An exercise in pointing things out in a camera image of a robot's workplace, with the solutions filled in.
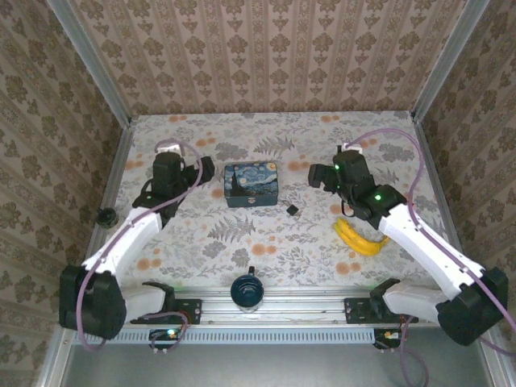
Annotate starry night print tin box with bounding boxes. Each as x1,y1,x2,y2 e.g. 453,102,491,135
223,160,280,209

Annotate yellow banana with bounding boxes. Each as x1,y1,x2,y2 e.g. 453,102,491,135
333,217,391,257

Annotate small black knob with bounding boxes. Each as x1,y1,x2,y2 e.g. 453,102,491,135
98,207,119,229

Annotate floral tablecloth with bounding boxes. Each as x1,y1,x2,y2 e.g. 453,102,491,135
94,111,464,288

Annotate dark blue mug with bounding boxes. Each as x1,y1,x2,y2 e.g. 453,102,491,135
230,265,265,314

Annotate black left controller box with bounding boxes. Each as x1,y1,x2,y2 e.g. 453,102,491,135
148,328,181,350

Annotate black controller box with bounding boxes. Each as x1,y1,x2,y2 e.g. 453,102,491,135
373,328,404,350
148,328,181,350

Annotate black right controller box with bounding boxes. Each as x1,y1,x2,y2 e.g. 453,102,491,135
373,328,404,350

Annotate grey metal panel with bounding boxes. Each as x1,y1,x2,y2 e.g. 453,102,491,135
60,326,499,387

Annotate aluminium side rail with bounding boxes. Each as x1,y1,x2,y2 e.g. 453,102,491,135
74,123,138,295
410,110,476,293

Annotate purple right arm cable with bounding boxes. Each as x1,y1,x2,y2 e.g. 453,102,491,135
349,127,516,387

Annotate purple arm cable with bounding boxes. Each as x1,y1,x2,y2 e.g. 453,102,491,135
349,127,516,387
76,139,202,356

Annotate aluminium mounting rail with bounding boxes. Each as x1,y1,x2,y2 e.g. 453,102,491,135
59,286,496,326

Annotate aluminium frame post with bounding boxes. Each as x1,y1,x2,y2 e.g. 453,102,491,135
46,0,134,126
410,0,491,122

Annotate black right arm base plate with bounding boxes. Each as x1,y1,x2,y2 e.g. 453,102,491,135
343,296,418,325

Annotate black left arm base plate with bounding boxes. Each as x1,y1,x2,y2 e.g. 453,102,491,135
130,297,203,325

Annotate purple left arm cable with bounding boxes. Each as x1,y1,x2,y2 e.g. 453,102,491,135
76,139,202,356

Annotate grey slotted cable duct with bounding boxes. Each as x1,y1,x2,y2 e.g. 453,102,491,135
72,327,376,345

